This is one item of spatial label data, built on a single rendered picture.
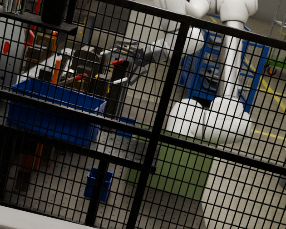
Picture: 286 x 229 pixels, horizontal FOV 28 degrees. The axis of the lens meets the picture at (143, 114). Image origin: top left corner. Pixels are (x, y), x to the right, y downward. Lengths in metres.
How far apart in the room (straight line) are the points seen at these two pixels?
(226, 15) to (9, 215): 2.41
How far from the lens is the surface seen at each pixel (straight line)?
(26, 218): 0.45
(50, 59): 3.23
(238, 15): 2.79
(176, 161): 2.55
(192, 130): 2.68
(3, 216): 0.45
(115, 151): 1.98
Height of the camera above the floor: 1.72
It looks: 16 degrees down
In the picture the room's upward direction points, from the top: 15 degrees clockwise
